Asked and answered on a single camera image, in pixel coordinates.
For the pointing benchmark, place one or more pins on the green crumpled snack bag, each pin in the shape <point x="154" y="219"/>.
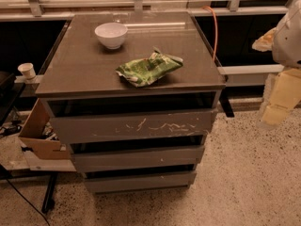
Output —
<point x="145" y="71"/>

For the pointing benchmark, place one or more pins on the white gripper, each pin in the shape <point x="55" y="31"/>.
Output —
<point x="288" y="44"/>

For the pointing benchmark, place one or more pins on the grey drawer cabinet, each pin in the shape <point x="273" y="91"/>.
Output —
<point x="81" y="80"/>

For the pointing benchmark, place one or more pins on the black stand leg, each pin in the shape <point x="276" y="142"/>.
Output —
<point x="49" y="202"/>

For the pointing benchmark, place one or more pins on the brown cardboard box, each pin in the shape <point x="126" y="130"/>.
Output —
<point x="34" y="141"/>

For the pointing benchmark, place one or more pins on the grey bottom drawer front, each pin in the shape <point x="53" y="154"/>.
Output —
<point x="129" y="183"/>

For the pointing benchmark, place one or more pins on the grey drawer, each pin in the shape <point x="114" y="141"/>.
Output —
<point x="114" y="127"/>
<point x="137" y="159"/>
<point x="129" y="183"/>

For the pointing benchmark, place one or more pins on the white paper cup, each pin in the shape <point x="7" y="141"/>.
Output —
<point x="27" y="70"/>

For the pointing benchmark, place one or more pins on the grey top drawer front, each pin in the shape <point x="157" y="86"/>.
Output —
<point x="114" y="127"/>

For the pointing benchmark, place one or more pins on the white ceramic bowl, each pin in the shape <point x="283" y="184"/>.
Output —
<point x="111" y="35"/>

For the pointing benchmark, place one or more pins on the grey middle drawer front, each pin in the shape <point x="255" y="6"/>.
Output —
<point x="137" y="159"/>

